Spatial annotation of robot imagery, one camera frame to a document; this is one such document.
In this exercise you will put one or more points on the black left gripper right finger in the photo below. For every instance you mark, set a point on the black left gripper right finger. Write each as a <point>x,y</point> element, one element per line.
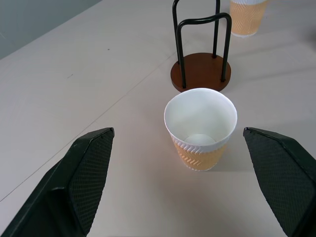
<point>279,172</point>

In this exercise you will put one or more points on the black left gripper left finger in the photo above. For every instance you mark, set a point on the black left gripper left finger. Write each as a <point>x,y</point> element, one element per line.
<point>74,182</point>

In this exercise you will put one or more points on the orange ribbed paper cup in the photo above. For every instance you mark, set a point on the orange ribbed paper cup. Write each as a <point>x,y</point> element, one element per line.
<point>247,19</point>
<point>200,138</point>

